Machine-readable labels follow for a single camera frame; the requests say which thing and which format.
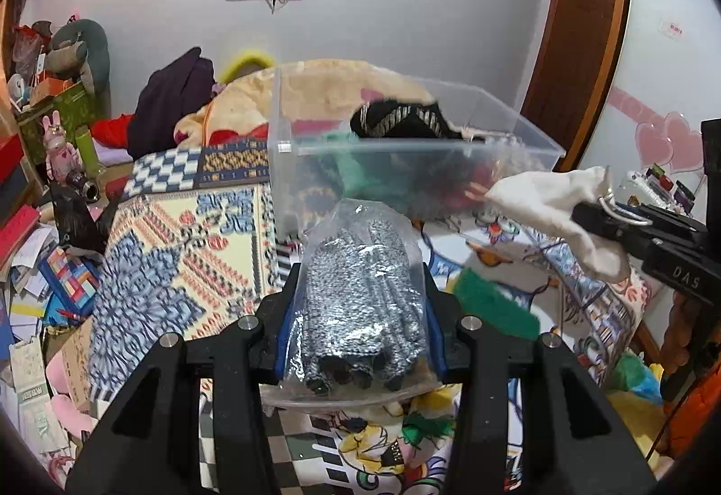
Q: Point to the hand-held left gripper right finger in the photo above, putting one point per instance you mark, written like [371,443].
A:
[435,323]

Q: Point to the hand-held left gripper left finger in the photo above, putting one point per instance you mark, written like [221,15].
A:
[284,323]

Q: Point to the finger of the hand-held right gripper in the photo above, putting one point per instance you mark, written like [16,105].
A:
[611,222]

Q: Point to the white cloth pouch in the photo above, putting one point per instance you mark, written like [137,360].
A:
[563,216]

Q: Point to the green fuzzy cloth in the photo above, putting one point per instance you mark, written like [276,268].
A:
[495,303]

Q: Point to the bagged grey knit gloves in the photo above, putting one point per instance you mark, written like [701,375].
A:
[360,298]

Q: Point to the clear plastic storage box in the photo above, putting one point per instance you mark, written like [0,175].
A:
[394,157]

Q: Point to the patterned printed blanket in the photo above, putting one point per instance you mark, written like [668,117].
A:
[186,258]

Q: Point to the teal green cloth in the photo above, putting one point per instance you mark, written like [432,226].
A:
[355,165]

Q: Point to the brown wooden door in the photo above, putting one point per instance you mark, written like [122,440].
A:
[574,39]

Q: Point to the black knit garment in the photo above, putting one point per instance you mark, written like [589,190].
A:
[403,120]

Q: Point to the beige plush blanket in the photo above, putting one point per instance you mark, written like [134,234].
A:
[293,95]

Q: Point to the black plastic bag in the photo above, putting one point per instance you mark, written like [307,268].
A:
[76,225]

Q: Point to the dark purple garment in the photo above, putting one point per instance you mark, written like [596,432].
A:
[169,101]

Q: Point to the pile of papers and books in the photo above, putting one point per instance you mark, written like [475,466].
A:
[34,315]

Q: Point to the red cloth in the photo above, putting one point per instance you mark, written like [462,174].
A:
[112,130]

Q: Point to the green bottle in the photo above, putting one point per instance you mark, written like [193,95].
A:
[89,152]

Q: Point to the yellow-green fuzzy item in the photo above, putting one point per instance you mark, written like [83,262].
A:
[248,61]

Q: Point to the pink rabbit figure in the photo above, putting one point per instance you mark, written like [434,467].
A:
[59,151]

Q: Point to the green cardboard box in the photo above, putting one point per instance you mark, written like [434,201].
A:
[59,109]

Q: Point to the grey plush toy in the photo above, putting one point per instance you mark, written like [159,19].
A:
[76,50]

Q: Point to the pink heart wall sticker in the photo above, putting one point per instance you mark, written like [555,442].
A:
[667,140]

